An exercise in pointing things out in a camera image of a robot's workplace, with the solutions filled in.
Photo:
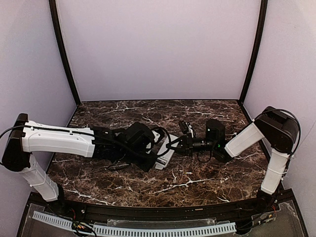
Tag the black frame post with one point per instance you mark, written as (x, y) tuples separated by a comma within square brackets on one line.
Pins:
[(62, 51), (255, 51)]

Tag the left black frame post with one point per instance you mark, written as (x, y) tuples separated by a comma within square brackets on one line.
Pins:
[(62, 51)]

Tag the white remote control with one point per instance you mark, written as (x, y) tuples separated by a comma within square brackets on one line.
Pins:
[(164, 160)]

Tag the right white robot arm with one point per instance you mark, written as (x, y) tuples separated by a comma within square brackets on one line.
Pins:
[(279, 127)]

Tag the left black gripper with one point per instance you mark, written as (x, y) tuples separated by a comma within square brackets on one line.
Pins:
[(150, 163)]

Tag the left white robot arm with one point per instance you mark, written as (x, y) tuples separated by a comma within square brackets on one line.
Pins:
[(132, 145)]

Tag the black front rail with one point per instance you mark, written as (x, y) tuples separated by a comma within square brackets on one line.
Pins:
[(235, 211)]

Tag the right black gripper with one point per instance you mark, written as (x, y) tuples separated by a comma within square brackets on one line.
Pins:
[(185, 144)]

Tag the white slotted cable duct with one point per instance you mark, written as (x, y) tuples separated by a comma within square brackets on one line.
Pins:
[(123, 228)]

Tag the right black frame post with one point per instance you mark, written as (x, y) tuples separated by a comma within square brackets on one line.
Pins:
[(255, 51)]

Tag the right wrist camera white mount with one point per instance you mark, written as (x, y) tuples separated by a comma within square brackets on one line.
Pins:
[(187, 128)]

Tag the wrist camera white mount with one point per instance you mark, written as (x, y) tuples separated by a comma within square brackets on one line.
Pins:
[(159, 133), (187, 128)]

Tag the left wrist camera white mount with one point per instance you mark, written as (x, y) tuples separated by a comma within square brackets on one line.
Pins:
[(159, 133)]

